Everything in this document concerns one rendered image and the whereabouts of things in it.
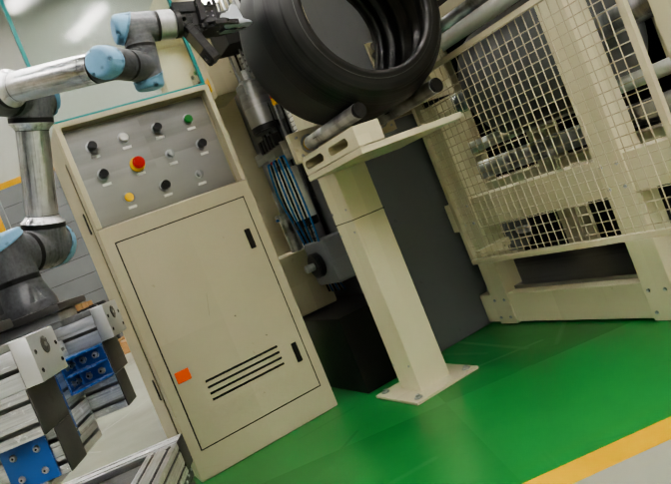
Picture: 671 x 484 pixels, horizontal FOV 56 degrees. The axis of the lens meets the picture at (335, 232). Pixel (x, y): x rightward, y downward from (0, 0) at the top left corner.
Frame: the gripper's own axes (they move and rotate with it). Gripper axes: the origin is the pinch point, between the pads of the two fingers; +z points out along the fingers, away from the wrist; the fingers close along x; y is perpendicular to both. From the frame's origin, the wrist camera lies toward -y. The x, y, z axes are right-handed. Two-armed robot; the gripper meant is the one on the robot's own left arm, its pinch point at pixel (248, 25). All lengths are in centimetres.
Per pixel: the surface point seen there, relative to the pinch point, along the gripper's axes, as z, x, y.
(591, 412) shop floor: 40, -42, -119
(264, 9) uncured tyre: 2.5, -7.2, 1.0
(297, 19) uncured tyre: 8.5, -12.0, -4.5
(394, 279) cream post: 38, 26, -80
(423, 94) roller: 46, -6, -28
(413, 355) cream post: 38, 26, -106
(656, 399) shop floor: 49, -53, -118
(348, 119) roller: 18.4, -7.0, -31.6
